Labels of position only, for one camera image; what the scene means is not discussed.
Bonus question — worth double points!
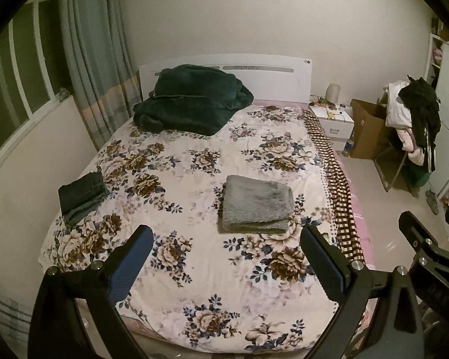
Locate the white cylinder lamp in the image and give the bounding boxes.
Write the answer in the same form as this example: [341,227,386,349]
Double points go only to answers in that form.
[326,83,341,106]

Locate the folded dark green cloth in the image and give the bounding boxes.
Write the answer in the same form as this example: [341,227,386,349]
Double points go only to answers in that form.
[57,171,111,227]

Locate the dark green blanket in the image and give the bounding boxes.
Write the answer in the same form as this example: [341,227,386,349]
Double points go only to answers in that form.
[133,64,254,137]

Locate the white nightstand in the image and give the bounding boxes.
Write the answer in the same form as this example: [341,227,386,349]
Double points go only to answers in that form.
[309,104,355,153]

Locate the floral quilt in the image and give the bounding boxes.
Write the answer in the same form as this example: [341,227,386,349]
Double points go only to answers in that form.
[38,105,364,353]

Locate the white headboard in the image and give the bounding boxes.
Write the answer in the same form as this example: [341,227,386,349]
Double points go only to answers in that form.
[138,54,313,104]

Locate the pink clothes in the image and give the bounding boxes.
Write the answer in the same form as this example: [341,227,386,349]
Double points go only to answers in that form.
[396,126,428,166]

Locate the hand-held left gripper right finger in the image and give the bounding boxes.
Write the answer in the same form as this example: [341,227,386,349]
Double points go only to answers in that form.
[300,225,424,359]

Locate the grey-green curtain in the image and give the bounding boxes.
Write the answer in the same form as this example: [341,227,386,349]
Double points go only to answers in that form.
[58,0,143,151]

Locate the metal chair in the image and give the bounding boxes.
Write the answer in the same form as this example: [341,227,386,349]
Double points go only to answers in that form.
[373,135,432,196]

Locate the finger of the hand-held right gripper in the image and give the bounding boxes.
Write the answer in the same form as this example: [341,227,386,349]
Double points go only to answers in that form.
[398,211,449,270]

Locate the grey slippers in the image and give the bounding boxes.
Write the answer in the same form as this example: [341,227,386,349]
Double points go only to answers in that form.
[425,190,440,215]

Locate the black garment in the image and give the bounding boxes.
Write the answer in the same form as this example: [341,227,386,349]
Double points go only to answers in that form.
[398,76,442,173]

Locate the window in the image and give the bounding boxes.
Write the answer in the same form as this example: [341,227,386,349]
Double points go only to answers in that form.
[0,0,75,174]

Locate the grey fluffy blanket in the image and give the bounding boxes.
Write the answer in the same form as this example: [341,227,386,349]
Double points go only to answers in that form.
[218,174,295,235]

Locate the cardboard box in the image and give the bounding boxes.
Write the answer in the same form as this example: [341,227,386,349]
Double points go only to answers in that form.
[349,99,396,160]

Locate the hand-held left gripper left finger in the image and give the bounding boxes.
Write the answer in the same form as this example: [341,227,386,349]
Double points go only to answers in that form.
[28,225,154,359]

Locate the brown checked sheet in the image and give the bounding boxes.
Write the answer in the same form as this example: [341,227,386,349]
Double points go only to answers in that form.
[302,110,366,267]

